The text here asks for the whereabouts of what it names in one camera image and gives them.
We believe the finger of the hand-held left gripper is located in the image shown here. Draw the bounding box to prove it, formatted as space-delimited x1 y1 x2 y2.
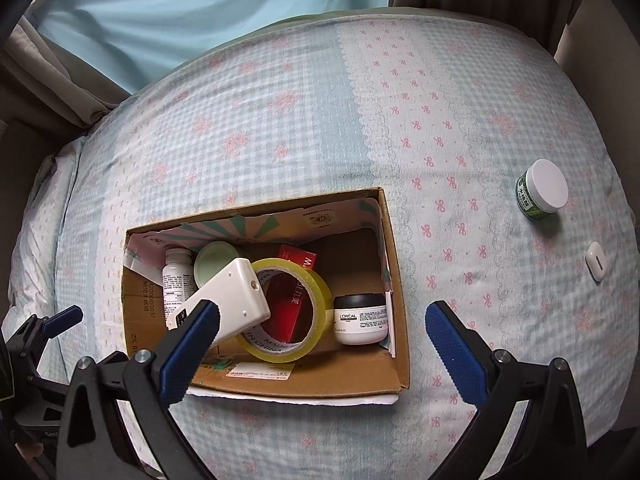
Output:
10 305 84 361

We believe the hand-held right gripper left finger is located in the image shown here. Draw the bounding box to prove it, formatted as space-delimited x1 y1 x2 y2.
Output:
55 299 222 480

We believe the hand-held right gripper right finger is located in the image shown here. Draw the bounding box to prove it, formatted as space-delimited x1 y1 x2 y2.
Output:
424 301 588 480

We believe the white pill bottle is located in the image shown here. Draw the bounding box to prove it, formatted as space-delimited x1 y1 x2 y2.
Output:
161 248 199 318

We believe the white remote control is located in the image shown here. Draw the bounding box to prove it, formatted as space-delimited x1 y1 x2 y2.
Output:
166 258 272 348

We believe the jar with pale metal lid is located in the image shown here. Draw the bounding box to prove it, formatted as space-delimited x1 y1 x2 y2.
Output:
194 241 251 291

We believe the yellow tape roll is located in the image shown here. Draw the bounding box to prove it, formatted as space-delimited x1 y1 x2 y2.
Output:
234 258 333 363

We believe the white cream jar black lid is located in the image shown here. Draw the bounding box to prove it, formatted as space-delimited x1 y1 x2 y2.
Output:
333 293 389 346

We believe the cardboard box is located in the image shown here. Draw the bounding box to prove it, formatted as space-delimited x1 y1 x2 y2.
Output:
121 187 411 406

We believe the red carton box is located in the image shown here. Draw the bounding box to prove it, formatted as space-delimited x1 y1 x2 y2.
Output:
260 243 321 343

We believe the pillow with checked cover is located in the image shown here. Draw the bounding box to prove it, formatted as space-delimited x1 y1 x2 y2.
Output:
7 137 91 321

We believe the white earbuds case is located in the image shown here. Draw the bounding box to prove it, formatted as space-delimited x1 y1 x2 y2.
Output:
585 241 608 282

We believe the green jar with white lid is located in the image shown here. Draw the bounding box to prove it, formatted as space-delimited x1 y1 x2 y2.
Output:
515 159 569 222

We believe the light blue cloth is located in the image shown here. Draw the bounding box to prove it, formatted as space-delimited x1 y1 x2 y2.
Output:
37 0 393 96

